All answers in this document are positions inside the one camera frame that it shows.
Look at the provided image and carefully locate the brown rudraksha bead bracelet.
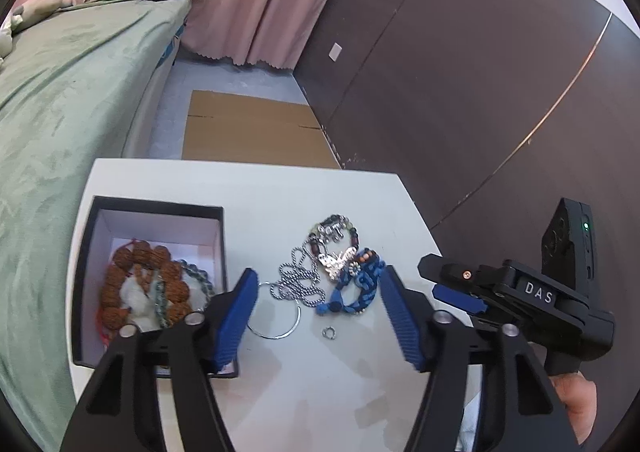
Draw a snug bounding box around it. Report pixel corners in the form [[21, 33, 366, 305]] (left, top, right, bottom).
[[98, 240, 193, 331]]

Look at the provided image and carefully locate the blue braided cord bracelet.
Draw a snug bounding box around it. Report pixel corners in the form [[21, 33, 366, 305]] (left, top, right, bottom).
[[314, 246, 388, 317]]

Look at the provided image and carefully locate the black jewelry box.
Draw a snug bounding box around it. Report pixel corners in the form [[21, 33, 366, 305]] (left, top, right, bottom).
[[66, 195, 228, 368]]

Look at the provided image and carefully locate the person's right hand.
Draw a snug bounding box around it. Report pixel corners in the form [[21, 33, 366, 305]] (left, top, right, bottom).
[[550, 372, 598, 444]]

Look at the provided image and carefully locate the silver butterfly pendant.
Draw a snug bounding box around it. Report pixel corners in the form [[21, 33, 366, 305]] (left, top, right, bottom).
[[318, 246, 357, 282]]

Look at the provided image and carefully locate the flattened cardboard sheet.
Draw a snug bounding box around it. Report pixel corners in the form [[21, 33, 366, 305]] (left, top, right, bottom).
[[182, 90, 340, 168]]

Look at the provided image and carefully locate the green bed blanket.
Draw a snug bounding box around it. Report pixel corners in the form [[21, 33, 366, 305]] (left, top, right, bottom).
[[1, 0, 191, 451]]

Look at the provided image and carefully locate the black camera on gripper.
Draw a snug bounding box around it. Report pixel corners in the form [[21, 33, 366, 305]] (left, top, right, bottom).
[[541, 198, 597, 297]]

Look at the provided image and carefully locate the dark bead charm bracelet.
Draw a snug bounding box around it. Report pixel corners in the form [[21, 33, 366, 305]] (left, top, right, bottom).
[[307, 213, 362, 263]]

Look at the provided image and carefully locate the silver ball chain necklace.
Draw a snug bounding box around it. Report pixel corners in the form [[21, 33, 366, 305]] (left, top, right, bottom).
[[269, 244, 327, 308]]

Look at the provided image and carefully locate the thin silver bangle ring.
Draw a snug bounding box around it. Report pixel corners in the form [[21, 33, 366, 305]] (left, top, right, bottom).
[[246, 280, 303, 341]]

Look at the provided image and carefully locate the white wall socket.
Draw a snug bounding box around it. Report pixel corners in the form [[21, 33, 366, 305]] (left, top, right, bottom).
[[329, 43, 342, 61]]

